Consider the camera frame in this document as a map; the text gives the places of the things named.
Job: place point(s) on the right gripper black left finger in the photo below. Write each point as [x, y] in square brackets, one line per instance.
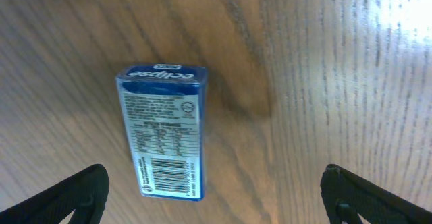
[83, 196]

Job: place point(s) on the small blue barcode box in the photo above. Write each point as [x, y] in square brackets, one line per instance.
[163, 108]

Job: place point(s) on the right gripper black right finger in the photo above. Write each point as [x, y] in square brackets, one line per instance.
[349, 198]

